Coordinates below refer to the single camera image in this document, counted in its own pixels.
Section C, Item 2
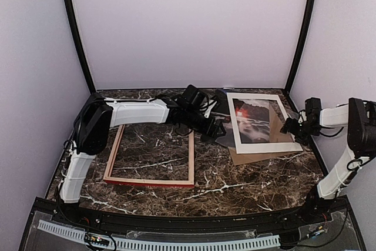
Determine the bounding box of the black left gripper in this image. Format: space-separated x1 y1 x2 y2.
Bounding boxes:
183 108 226 138

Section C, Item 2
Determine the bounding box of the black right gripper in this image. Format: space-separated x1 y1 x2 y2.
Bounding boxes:
281 118 321 146

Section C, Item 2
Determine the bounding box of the white photo mat board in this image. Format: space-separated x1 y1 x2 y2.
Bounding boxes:
227 92 303 154

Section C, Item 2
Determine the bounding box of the clear acrylic sheet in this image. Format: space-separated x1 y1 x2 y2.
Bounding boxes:
214 99 295 166

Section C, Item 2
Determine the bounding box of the wooden red-edged picture frame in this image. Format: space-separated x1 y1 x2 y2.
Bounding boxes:
103 124 194 188

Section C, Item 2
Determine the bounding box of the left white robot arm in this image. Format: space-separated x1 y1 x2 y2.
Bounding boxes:
56 85 226 225

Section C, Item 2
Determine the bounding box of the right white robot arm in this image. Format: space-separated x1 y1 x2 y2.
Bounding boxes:
280 98 375 200

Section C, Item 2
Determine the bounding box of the sunset seascape photo print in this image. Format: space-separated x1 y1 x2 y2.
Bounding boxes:
213 89 270 148

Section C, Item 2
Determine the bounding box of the brown frame backing board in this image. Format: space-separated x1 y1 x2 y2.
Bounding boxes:
229 116 294 166

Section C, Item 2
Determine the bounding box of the white slotted cable duct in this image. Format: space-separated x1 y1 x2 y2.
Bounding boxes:
37 220 281 250

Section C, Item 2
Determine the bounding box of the black front rail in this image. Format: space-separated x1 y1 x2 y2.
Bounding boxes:
32 198 350 240

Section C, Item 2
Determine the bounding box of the right black corner post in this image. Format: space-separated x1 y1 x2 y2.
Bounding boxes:
284 0 315 95

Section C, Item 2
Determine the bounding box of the black corner post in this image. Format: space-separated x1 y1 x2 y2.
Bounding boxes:
284 0 315 95
64 0 96 93

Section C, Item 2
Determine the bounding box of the left black corner post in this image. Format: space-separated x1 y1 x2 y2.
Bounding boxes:
64 0 96 93

